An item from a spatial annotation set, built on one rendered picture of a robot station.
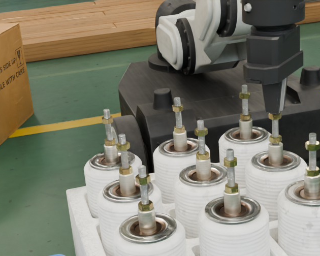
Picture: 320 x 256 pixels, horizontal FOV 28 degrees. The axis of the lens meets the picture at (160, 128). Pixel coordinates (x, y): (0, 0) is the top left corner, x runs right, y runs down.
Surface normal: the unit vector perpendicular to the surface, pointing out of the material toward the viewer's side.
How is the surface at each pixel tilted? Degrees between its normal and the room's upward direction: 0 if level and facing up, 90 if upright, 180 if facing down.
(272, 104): 90
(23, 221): 0
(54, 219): 0
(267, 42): 90
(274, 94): 90
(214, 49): 143
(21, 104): 90
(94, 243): 0
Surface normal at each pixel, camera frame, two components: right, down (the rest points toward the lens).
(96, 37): 0.23, 0.33
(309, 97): 0.11, -0.42
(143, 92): -0.08, -0.93
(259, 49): -0.55, 0.35
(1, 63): 0.98, -0.01
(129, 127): 0.05, -0.71
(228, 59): 0.20, 0.04
